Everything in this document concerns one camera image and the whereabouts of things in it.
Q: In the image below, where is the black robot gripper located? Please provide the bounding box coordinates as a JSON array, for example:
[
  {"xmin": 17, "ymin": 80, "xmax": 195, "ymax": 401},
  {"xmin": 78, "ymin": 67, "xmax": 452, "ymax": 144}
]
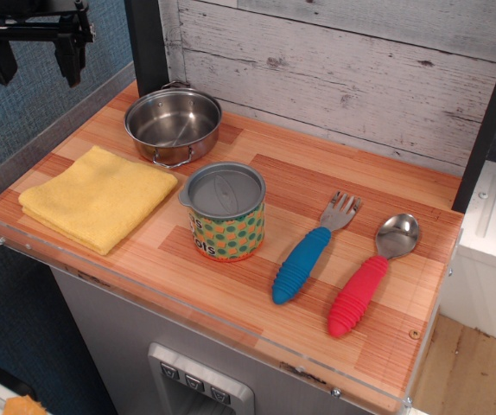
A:
[{"xmin": 0, "ymin": 1, "xmax": 95, "ymax": 87}]

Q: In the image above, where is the green dotted toy can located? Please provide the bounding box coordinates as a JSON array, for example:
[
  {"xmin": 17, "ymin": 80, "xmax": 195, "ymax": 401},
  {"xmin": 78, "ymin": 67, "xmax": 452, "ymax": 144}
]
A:
[{"xmin": 179, "ymin": 162, "xmax": 266, "ymax": 262}]

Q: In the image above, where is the yellow folded cloth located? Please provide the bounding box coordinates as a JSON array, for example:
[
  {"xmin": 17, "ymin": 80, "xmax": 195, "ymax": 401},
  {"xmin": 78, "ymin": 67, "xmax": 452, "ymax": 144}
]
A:
[{"xmin": 18, "ymin": 146, "xmax": 178, "ymax": 255}]

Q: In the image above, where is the stainless steel pot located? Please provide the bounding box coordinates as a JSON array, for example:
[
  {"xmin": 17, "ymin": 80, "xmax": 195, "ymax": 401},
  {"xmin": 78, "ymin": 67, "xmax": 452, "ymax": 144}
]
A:
[{"xmin": 124, "ymin": 85, "xmax": 223, "ymax": 169}]

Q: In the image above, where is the clear acrylic table guard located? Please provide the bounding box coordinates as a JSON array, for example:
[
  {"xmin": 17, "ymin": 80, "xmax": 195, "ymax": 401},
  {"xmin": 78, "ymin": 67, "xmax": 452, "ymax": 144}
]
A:
[{"xmin": 0, "ymin": 67, "xmax": 418, "ymax": 414}]

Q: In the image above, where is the orange object bottom left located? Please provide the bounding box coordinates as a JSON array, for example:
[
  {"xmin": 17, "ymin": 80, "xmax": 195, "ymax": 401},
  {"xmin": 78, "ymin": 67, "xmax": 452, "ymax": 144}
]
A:
[{"xmin": 2, "ymin": 395, "xmax": 48, "ymax": 415}]

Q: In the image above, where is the grey dispenser button panel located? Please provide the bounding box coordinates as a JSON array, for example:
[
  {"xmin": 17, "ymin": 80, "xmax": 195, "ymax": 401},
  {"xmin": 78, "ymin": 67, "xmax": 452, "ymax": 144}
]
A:
[{"xmin": 148, "ymin": 342, "xmax": 256, "ymax": 414}]

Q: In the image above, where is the white plastic cabinet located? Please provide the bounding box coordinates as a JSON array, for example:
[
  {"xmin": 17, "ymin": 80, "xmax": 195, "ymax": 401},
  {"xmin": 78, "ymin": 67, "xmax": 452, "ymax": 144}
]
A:
[{"xmin": 440, "ymin": 162, "xmax": 496, "ymax": 338}]

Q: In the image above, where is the blue handled fork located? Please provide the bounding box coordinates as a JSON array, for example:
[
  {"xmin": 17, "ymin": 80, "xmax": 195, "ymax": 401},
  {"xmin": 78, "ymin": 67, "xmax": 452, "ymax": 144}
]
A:
[{"xmin": 271, "ymin": 191, "xmax": 361, "ymax": 305}]

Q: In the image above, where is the red handled spoon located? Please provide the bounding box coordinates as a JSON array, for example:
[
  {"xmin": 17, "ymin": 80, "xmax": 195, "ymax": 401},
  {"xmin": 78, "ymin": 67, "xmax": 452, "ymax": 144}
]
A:
[{"xmin": 327, "ymin": 214, "xmax": 420, "ymax": 337}]

